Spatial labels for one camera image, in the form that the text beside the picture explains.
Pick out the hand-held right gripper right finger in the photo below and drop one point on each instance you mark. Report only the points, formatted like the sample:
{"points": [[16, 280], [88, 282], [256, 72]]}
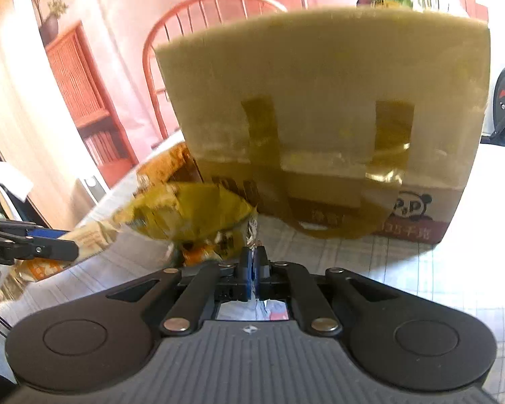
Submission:
{"points": [[261, 277]]}

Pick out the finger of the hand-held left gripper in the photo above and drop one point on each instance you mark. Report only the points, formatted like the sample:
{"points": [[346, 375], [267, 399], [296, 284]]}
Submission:
{"points": [[46, 233], [50, 250]]}

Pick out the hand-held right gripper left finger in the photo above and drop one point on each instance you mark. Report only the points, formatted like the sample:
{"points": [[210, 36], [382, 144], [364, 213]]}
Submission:
{"points": [[246, 277]]}

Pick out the orange label cracker packet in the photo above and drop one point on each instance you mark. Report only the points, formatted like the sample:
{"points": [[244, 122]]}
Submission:
{"points": [[92, 237]]}

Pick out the yellow snack bag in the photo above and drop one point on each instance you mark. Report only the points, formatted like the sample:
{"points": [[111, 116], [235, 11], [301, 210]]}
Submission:
{"points": [[193, 214]]}

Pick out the brown cardboard box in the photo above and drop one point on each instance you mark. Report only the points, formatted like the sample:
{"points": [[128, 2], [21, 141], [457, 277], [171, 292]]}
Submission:
{"points": [[320, 71]]}

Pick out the orange black snack bag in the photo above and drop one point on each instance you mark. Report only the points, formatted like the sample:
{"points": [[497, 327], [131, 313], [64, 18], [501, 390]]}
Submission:
{"points": [[202, 254]]}

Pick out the white paper sheet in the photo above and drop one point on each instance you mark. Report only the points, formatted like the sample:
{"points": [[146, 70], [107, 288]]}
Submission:
{"points": [[8, 181]]}

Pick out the pale plaid tablecloth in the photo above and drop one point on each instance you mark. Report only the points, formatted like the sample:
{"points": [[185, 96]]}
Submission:
{"points": [[467, 240]]}

